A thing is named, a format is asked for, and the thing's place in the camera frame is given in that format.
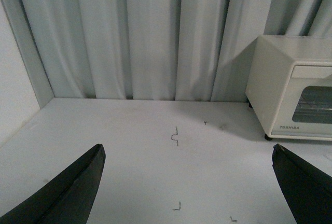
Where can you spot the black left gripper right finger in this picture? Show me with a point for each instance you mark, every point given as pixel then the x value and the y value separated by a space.
pixel 307 189

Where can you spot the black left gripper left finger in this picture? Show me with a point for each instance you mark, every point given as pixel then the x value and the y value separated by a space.
pixel 68 198

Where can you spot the cream glass oven door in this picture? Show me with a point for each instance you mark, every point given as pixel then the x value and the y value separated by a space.
pixel 287 123

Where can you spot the cream toaster oven body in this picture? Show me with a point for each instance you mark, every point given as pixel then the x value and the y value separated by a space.
pixel 273 62

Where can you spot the grey pleated curtain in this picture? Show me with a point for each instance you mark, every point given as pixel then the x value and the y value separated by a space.
pixel 182 50

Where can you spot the wire oven rack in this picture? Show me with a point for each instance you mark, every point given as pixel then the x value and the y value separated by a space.
pixel 314 100

